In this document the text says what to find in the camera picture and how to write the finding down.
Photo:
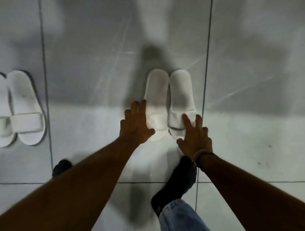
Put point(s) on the person's black sock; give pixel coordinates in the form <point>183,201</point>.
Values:
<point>177,180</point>
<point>61,167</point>

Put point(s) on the person's left hand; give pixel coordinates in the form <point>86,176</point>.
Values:
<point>133,128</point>

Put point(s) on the person's right middle finger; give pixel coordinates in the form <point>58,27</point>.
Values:
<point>199,121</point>

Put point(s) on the person's right black sock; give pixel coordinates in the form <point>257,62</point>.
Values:
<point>177,180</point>

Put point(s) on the person's right thumb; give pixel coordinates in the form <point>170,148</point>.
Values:
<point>180,143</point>

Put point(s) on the blue jeans trouser leg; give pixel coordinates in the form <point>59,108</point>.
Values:
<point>180,216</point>

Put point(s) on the person's right hand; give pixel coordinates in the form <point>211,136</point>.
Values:
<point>196,140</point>

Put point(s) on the white open-toe slipper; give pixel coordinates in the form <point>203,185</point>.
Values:
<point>156,90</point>
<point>25,104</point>
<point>181,92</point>
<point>4,123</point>

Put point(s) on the person's right little finger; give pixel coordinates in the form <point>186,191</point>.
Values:
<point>209,140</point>

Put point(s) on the person's left black sock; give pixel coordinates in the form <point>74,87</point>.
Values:
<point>61,167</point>

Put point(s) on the person's left middle finger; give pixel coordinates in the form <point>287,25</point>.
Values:
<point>134,108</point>

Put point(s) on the person's left little finger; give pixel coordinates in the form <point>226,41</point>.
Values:
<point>122,124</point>

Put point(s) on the person's right forearm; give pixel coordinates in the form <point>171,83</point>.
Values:
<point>250,195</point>

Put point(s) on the person's left thumb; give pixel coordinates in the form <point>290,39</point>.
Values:
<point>150,132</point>

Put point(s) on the person's left forearm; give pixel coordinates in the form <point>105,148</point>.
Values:
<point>78,185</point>

